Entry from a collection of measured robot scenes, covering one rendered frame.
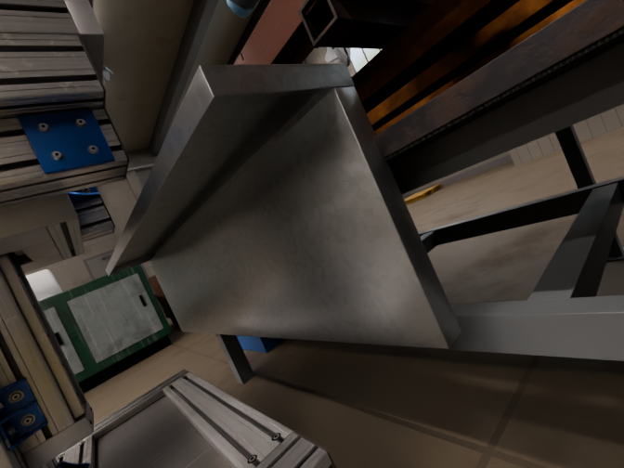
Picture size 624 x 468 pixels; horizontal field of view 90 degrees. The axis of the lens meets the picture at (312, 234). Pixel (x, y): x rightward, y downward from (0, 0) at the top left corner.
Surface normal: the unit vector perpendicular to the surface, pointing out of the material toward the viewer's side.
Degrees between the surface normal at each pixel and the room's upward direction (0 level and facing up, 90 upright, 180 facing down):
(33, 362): 90
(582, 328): 90
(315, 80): 90
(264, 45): 90
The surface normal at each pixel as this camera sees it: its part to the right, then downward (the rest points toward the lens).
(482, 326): -0.70, 0.34
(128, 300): 0.55, -0.21
